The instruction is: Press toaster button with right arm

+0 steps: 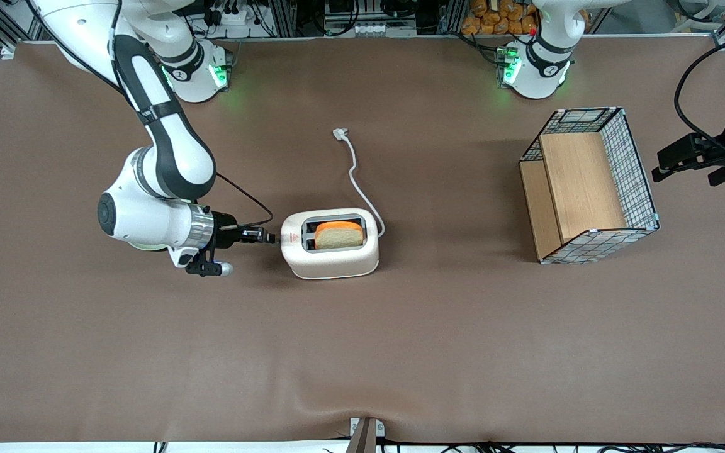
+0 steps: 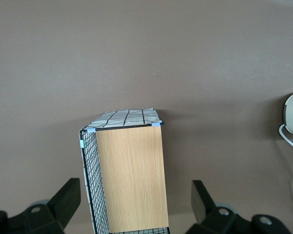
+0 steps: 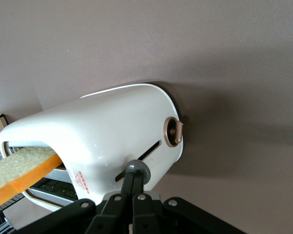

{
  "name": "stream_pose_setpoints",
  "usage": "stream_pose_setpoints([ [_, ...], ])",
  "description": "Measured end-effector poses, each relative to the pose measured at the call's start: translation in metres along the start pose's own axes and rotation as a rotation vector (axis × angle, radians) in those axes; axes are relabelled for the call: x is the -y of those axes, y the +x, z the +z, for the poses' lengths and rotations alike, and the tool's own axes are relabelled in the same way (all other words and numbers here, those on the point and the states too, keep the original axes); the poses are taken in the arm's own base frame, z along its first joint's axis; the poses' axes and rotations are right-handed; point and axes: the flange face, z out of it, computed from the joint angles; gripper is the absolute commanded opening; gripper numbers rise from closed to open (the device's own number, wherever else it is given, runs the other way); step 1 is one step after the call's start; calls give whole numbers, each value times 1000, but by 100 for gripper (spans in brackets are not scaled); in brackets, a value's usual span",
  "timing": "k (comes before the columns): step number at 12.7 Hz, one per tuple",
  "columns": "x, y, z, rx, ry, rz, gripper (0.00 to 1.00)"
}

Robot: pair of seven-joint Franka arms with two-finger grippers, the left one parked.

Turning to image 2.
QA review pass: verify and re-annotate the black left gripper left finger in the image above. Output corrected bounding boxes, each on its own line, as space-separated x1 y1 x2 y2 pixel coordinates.
0 177 82 234

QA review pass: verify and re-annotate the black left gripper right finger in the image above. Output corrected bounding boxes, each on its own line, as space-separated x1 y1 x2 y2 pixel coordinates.
185 179 293 234

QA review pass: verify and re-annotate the brown table cover sheet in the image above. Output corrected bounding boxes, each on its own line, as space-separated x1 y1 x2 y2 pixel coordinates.
0 0 293 234

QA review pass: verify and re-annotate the white toaster power cord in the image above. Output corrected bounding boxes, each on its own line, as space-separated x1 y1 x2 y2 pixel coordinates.
278 123 293 217

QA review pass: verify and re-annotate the light wooden basket shelf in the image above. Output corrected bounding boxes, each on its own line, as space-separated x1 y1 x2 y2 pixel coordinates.
95 126 169 234

